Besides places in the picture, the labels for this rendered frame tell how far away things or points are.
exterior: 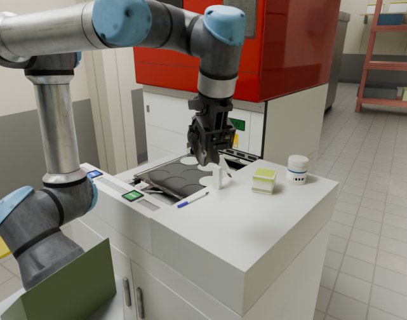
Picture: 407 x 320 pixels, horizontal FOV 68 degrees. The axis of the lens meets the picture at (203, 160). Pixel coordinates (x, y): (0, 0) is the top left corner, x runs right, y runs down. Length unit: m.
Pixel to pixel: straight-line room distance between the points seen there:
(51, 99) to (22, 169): 2.11
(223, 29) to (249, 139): 0.89
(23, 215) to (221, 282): 0.51
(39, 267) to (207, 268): 0.41
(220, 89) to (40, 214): 0.54
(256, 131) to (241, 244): 0.64
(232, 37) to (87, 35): 0.24
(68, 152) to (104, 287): 0.37
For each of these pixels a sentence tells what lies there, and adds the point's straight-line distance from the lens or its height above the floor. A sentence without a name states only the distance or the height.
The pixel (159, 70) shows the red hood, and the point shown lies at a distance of 1.63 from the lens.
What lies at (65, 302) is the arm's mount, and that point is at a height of 0.92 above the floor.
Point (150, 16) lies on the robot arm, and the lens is 0.50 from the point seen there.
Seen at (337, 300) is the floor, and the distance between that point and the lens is 2.16.
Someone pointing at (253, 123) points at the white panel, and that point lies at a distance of 1.35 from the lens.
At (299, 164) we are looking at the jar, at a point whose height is 1.05.
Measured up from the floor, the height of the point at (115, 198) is 0.96.
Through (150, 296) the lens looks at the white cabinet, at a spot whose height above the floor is 0.62.
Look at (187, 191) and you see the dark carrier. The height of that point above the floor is 0.90.
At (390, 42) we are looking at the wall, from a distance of 11.07.
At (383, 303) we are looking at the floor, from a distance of 2.26.
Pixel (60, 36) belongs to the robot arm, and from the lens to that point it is 0.60.
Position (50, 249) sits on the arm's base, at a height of 1.01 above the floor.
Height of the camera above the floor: 1.48
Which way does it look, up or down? 23 degrees down
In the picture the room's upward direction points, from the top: straight up
